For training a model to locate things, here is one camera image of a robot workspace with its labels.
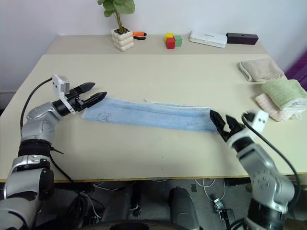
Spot purple ribbed object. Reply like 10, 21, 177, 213
284, 51, 307, 92

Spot folded beige towel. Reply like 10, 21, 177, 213
238, 57, 288, 82

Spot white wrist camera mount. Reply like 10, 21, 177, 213
226, 110, 270, 147
51, 74, 75, 113

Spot metal caster wheel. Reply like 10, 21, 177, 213
213, 197, 236, 226

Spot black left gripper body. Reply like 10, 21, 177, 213
64, 88, 89, 113

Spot white cable under table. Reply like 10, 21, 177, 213
193, 178, 226, 202

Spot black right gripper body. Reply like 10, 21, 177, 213
219, 126, 243, 143

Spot orange handled pliers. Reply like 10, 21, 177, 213
132, 31, 148, 41

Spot dark purple long box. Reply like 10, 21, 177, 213
226, 32, 260, 46

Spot white bubble plant pot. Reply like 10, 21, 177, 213
110, 28, 134, 52

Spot flat white box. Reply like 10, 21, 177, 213
189, 30, 228, 48

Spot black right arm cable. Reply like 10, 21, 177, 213
241, 112, 302, 216

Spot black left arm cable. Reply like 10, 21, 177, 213
20, 77, 78, 188

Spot light blue towel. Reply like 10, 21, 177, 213
81, 95, 218, 134

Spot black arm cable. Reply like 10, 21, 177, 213
241, 112, 302, 216
20, 77, 78, 188

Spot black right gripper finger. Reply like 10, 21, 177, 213
225, 115, 242, 133
209, 109, 228, 134

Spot dark rounded shape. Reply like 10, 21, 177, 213
168, 186, 200, 230

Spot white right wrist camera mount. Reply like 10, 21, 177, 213
226, 110, 270, 147

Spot green leafy plant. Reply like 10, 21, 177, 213
96, 0, 136, 33

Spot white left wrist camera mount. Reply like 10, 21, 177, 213
51, 74, 75, 113

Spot folded pink towel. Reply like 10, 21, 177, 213
255, 93, 303, 123

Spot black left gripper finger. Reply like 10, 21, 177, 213
76, 82, 96, 95
84, 91, 108, 107

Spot folded green towel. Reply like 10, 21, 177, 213
261, 79, 307, 111

